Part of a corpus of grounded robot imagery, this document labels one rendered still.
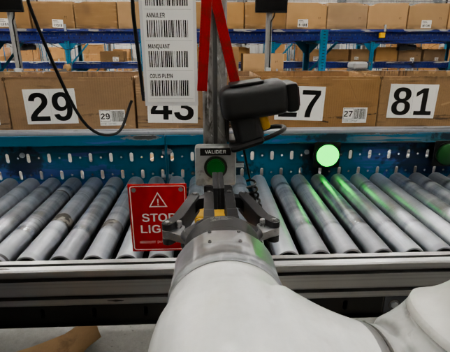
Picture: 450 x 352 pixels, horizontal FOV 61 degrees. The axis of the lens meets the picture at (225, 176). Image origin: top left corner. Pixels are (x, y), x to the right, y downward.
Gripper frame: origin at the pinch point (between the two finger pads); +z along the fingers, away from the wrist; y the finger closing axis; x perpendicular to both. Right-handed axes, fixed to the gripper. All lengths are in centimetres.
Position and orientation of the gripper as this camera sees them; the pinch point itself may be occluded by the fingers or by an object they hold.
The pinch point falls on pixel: (218, 189)
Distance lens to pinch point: 53.3
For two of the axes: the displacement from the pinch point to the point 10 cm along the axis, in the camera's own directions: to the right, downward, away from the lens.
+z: -0.4, -3.2, 9.5
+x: 0.0, 9.5, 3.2
